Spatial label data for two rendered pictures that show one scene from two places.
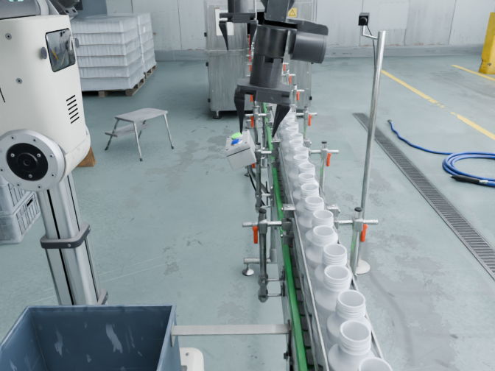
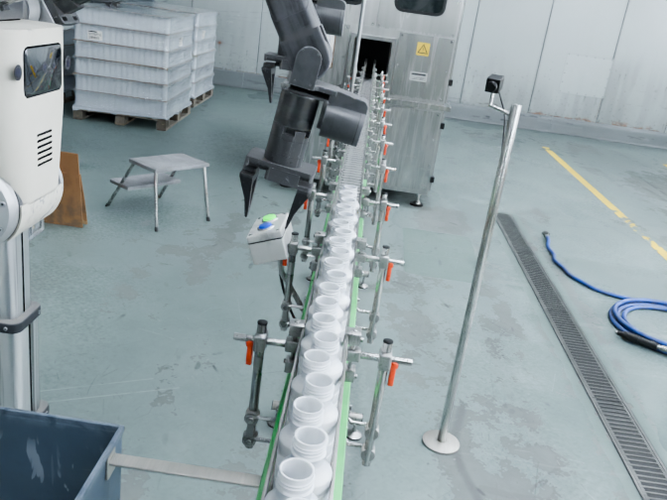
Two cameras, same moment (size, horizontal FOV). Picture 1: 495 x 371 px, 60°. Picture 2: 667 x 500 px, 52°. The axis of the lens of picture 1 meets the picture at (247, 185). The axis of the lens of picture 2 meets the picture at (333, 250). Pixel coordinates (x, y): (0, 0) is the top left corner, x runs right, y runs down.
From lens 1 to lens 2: 0.24 m
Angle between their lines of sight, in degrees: 4
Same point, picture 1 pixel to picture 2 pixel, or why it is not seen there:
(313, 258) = (298, 389)
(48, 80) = (16, 107)
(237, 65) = not seen: hidden behind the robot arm
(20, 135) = not seen: outside the picture
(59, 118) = (22, 157)
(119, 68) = (154, 87)
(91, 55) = (115, 61)
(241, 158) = (268, 250)
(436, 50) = (644, 138)
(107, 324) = (30, 439)
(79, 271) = (12, 368)
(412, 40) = (610, 117)
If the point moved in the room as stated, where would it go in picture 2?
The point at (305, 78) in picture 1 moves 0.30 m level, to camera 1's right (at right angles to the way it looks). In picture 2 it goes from (428, 148) to (464, 153)
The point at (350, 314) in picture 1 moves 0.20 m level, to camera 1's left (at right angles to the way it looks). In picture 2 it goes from (304, 453) to (120, 427)
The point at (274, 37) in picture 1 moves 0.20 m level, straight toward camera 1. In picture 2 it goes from (298, 106) to (268, 131)
